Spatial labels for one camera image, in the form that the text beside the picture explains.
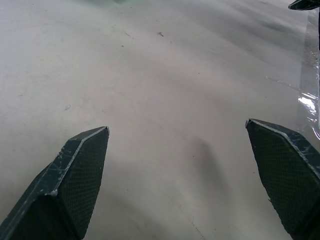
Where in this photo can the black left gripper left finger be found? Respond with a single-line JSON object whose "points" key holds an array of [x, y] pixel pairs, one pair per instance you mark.
{"points": [[62, 190]]}

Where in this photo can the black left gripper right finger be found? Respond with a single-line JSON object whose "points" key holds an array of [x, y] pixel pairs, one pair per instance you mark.
{"points": [[287, 180]]}

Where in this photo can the clear adhesive tape strip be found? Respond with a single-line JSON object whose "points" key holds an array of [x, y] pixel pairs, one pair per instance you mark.
{"points": [[310, 82]]}

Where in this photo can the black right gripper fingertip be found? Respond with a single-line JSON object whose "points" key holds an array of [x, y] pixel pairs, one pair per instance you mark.
{"points": [[303, 4]]}

